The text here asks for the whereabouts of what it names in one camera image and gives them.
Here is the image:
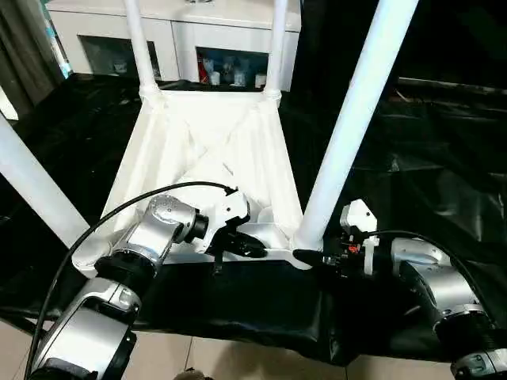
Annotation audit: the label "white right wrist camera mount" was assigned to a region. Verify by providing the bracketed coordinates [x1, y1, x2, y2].
[339, 199, 381, 276]

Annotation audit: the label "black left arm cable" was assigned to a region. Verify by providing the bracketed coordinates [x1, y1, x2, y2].
[23, 180, 238, 380]

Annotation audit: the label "white blue patterned roll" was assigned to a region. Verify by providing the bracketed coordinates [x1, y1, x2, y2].
[41, 11, 74, 80]

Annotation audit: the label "white plastic table top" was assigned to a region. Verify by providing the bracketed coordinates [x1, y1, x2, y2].
[71, 87, 318, 280]

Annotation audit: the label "dark long rod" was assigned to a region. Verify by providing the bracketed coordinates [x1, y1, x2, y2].
[398, 77, 507, 100]

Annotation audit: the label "black work mat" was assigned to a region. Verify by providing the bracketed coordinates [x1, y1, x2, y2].
[0, 73, 507, 367]

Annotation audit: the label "white plastic table leg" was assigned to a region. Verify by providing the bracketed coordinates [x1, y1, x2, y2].
[293, 0, 420, 253]
[264, 0, 289, 100]
[0, 114, 92, 249]
[123, 0, 159, 100]

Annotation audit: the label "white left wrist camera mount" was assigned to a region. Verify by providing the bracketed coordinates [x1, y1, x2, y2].
[193, 185, 251, 254]

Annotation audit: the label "beige curtain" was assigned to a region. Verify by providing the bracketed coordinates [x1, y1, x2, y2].
[0, 0, 64, 120]

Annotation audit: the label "white glass door cabinet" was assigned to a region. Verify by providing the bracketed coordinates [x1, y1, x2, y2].
[45, 0, 301, 93]

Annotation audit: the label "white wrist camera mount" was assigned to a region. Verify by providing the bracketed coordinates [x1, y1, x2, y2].
[339, 199, 381, 276]
[193, 185, 251, 254]

